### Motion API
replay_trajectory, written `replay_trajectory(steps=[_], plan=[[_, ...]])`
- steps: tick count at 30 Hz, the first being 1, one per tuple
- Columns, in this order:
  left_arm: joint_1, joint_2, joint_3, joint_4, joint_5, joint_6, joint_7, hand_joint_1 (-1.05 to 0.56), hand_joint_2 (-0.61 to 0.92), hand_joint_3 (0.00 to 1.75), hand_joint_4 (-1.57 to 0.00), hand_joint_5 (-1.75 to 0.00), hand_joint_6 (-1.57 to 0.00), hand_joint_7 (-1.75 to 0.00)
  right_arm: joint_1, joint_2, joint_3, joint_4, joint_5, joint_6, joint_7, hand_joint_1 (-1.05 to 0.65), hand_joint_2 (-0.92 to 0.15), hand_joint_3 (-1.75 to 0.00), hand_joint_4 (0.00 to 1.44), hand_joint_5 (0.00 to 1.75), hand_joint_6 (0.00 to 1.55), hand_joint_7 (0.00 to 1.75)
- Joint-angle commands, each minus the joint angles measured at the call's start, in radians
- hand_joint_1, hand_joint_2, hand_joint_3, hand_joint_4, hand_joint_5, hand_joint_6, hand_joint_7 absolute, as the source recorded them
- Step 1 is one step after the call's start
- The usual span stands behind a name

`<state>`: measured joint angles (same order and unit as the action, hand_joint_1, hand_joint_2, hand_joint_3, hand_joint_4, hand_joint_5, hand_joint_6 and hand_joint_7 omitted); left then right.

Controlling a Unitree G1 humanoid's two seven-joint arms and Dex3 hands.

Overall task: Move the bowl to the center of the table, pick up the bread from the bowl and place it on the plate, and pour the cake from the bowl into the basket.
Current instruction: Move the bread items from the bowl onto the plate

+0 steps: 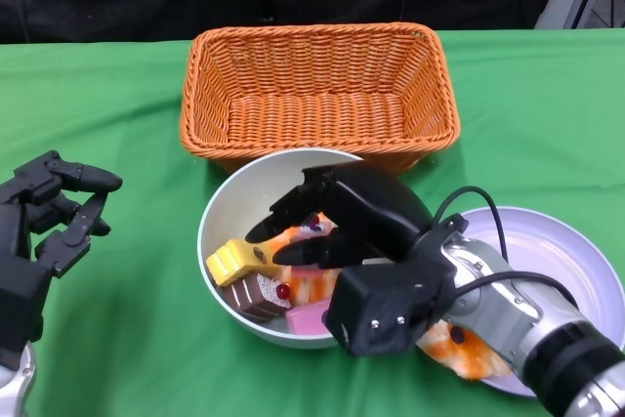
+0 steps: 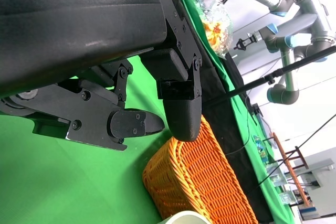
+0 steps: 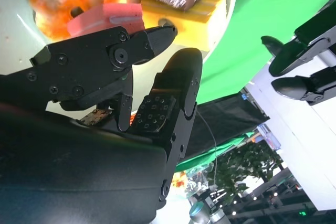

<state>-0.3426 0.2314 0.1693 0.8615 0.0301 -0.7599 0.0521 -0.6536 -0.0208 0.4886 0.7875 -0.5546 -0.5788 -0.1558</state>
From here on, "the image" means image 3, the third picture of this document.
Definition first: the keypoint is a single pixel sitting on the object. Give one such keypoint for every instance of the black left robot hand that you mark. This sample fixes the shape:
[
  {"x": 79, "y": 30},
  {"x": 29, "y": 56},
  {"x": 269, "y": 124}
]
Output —
[{"x": 291, "y": 58}]

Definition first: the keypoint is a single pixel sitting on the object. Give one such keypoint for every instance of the yellow layered cake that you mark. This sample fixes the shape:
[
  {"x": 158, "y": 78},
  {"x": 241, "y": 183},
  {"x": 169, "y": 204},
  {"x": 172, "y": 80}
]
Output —
[{"x": 199, "y": 19}]

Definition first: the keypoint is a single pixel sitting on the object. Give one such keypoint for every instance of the clear bag of snacks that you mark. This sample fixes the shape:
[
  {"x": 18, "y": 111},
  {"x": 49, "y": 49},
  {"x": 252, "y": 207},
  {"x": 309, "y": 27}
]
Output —
[{"x": 191, "y": 182}]

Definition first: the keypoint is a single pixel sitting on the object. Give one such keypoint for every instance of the pale green bowl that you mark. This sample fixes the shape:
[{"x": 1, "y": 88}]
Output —
[{"x": 15, "y": 24}]

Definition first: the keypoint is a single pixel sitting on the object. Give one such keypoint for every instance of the green tablecloth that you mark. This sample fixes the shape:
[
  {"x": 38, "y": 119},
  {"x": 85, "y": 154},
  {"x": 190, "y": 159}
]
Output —
[
  {"x": 210, "y": 155},
  {"x": 262, "y": 24}
]

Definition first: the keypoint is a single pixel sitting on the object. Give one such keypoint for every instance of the grey industrial robot arm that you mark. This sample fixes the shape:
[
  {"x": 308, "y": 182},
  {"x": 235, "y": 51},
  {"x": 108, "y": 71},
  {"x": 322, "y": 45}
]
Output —
[{"x": 204, "y": 213}]

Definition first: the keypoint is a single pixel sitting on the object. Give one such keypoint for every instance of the black backdrop curtain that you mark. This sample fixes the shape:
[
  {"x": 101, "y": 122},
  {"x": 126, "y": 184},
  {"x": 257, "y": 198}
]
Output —
[{"x": 231, "y": 121}]

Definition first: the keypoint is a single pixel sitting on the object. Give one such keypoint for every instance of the salmon block cake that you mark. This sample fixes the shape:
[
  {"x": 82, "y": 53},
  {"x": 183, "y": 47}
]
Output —
[{"x": 110, "y": 14}]

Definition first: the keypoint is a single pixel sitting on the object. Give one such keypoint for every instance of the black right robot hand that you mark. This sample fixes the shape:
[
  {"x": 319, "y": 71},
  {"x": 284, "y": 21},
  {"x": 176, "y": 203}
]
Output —
[{"x": 78, "y": 155}]

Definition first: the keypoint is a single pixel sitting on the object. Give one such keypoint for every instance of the green leafy plant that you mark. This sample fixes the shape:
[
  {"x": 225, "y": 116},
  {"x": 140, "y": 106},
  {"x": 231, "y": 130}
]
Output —
[{"x": 244, "y": 166}]

